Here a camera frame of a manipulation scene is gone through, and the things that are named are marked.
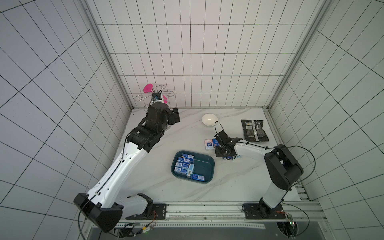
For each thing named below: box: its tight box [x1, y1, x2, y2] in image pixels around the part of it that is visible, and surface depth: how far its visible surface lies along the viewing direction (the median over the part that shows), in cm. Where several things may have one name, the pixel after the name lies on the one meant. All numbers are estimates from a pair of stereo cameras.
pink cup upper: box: [143, 83, 153, 94], surface depth 94 cm
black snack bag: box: [241, 119, 269, 142], surface depth 106 cm
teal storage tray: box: [171, 150, 215, 184], surface depth 88 cm
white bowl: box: [201, 113, 218, 127], surface depth 109 cm
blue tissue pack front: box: [191, 173, 206, 182], surface depth 81 cm
